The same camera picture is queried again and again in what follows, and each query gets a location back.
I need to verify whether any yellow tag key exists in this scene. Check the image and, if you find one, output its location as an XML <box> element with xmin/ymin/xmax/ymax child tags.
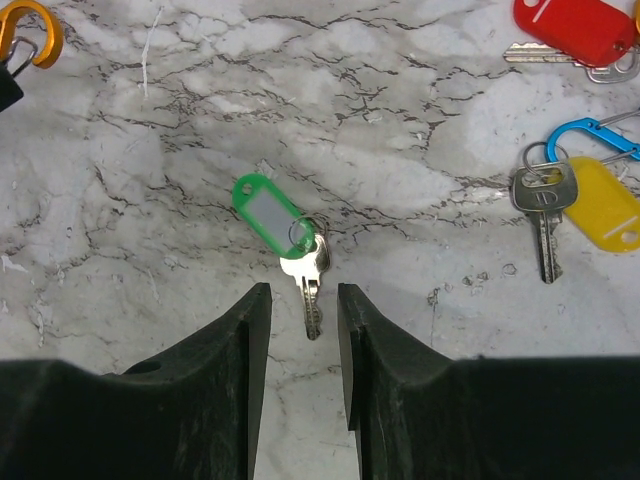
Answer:
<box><xmin>511</xmin><ymin>142</ymin><xmax>639</xmax><ymax>284</ymax></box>

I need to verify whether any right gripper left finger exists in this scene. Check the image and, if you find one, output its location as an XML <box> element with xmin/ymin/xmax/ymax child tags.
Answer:
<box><xmin>1</xmin><ymin>283</ymin><xmax>272</xmax><ymax>479</ymax></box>

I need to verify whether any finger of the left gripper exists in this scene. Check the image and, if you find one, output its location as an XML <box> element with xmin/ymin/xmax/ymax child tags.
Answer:
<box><xmin>0</xmin><ymin>63</ymin><xmax>24</xmax><ymax>112</ymax></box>

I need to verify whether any red tag key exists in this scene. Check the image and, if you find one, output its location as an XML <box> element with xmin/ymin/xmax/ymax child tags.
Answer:
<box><xmin>503</xmin><ymin>0</ymin><xmax>639</xmax><ymax>84</ymax></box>

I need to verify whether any green tag key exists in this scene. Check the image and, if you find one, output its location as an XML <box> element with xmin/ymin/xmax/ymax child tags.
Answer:
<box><xmin>232</xmin><ymin>173</ymin><xmax>331</xmax><ymax>340</ymax></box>

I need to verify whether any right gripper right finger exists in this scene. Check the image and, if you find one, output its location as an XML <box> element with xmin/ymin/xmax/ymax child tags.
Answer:
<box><xmin>337</xmin><ymin>284</ymin><xmax>639</xmax><ymax>479</ymax></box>

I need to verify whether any orange carabiner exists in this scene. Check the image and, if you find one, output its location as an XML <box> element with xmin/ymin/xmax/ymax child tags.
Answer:
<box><xmin>1</xmin><ymin>0</ymin><xmax>64</xmax><ymax>78</ymax></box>

